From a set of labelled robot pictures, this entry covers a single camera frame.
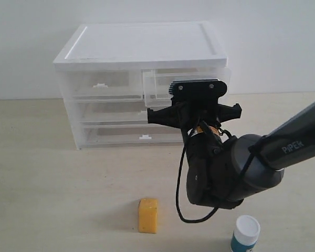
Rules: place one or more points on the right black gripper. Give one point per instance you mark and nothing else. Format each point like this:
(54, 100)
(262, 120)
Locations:
(183, 113)

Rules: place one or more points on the yellow sponge block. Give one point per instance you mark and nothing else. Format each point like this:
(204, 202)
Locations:
(147, 215)

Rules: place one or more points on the teal bottle white cap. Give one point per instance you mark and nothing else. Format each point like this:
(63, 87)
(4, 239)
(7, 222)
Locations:
(245, 234)

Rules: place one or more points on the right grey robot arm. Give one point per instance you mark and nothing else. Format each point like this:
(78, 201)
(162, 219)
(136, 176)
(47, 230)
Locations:
(221, 174)

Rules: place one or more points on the bottom wide clear drawer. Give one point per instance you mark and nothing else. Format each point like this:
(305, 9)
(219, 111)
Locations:
(97, 135)

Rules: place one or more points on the wide clear drawer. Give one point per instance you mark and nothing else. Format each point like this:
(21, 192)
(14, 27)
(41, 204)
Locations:
(97, 135)
(110, 112)

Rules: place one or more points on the white plastic drawer cabinet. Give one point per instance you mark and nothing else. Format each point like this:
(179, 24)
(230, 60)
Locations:
(134, 47)

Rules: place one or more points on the middle wide clear drawer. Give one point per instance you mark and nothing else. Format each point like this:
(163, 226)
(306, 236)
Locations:
(110, 112)

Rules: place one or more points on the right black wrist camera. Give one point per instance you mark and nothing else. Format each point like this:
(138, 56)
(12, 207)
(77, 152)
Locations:
(197, 89)

